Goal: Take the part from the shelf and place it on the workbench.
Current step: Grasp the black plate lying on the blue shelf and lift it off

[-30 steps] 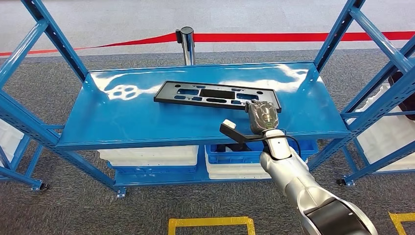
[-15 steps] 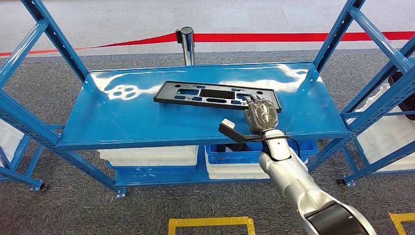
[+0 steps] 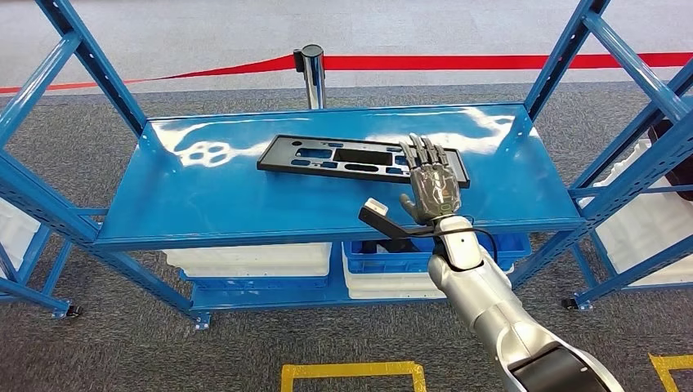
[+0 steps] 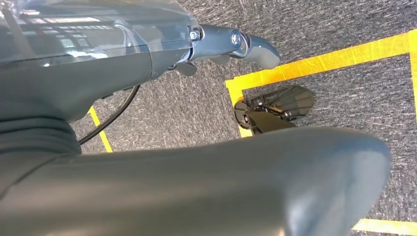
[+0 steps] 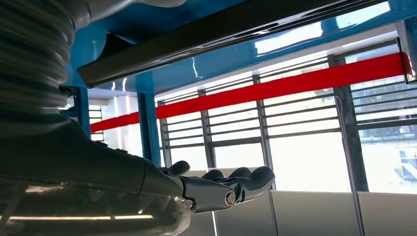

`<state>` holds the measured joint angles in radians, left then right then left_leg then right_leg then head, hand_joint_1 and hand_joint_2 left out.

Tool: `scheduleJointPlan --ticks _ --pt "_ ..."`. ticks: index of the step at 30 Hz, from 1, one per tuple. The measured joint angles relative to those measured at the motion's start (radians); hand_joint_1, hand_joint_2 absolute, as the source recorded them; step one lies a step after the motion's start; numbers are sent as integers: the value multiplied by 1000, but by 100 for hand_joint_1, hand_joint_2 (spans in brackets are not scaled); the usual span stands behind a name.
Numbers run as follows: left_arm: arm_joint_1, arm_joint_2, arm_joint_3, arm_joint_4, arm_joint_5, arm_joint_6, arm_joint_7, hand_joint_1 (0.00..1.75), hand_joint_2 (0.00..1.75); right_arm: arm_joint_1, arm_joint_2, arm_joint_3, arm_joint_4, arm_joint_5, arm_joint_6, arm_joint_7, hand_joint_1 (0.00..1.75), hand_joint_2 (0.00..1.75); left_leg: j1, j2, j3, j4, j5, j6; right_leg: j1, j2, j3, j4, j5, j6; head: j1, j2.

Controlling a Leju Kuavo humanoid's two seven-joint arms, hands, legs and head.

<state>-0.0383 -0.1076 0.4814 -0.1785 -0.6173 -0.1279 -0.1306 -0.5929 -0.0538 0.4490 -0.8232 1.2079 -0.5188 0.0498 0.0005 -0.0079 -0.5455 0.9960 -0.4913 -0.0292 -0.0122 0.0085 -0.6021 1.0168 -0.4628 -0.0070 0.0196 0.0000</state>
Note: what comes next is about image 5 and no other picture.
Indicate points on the blue metal shelf rack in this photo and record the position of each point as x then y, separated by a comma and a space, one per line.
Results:
228, 58

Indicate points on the chrome stanchion post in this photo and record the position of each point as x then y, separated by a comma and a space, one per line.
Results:
410, 58

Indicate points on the red barrier belt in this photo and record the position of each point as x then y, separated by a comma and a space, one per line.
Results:
260, 89

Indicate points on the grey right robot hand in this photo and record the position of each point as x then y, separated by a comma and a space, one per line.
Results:
81, 169

